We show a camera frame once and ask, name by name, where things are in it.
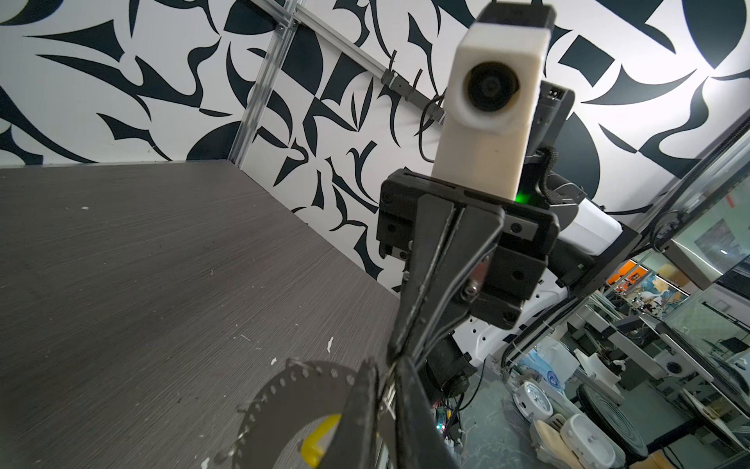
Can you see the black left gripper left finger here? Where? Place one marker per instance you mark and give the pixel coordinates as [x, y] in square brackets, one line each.
[355, 440]

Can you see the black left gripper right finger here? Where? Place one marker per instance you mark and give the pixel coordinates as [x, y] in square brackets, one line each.
[418, 443]

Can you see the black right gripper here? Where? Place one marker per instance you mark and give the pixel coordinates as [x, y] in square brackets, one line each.
[466, 252]

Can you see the yellow key tag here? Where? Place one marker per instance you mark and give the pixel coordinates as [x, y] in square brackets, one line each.
[315, 445]

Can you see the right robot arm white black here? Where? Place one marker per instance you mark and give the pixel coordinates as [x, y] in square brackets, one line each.
[589, 245]

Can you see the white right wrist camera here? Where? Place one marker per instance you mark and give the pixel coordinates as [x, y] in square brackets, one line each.
[491, 96]

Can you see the black wall hook rail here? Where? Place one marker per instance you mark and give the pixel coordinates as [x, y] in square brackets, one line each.
[409, 91]

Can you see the wall-mounted monitor screen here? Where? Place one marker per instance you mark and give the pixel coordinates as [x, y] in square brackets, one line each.
[716, 239]

